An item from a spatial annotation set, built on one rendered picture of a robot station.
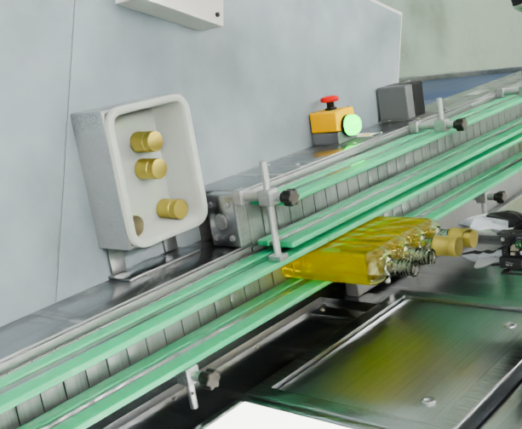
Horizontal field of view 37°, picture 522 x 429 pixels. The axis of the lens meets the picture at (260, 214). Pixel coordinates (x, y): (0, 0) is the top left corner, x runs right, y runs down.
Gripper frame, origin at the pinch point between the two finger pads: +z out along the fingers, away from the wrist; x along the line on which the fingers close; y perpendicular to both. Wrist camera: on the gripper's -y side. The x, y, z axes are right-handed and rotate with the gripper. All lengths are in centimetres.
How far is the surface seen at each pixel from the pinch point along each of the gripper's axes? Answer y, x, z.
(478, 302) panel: 0.7, 11.9, -0.8
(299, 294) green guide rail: 25.7, 2.9, 19.3
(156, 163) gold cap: 39, -24, 34
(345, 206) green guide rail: 2.6, -6.1, 23.9
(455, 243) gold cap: 7.0, -1.3, -0.9
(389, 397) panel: 36.6, 12.3, -3.7
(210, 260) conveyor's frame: 36.5, -6.4, 27.9
